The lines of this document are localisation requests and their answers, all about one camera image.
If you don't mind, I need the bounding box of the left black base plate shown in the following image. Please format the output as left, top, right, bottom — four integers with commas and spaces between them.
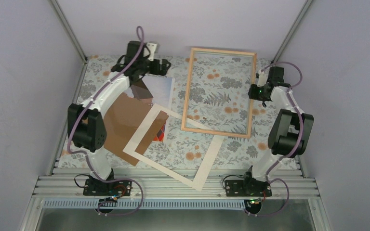
83, 179, 132, 197

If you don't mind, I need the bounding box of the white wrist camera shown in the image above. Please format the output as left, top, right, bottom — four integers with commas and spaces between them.
146, 42, 159, 62
257, 71, 267, 87

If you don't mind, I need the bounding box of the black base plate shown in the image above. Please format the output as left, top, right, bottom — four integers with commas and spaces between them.
224, 179, 272, 197
83, 179, 132, 197

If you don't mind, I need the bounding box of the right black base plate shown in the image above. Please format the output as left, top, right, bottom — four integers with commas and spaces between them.
224, 179, 272, 197

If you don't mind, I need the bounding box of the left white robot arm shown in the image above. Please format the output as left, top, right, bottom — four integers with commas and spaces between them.
67, 41, 171, 195

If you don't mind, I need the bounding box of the cream mat board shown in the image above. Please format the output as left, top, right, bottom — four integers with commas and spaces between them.
123, 104, 225, 191

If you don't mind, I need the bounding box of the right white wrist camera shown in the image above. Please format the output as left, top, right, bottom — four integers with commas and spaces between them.
257, 71, 267, 87

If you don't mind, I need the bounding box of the brown backing board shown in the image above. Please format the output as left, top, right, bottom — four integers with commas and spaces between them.
103, 93, 169, 167

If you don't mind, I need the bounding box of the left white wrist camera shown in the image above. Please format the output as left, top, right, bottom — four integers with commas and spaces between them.
146, 42, 159, 62

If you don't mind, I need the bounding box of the slotted cable duct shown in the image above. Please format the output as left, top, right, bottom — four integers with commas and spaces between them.
42, 198, 245, 210

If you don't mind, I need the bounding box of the teal wooden picture frame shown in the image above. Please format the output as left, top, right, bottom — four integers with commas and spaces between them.
181, 48, 257, 139

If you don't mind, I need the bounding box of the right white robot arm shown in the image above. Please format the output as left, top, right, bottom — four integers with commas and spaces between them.
241, 64, 314, 196

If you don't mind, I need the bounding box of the printed photo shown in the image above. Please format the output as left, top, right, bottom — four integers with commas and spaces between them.
123, 75, 175, 142

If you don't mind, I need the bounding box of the aluminium rail frame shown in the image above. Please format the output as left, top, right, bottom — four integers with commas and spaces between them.
19, 0, 332, 231

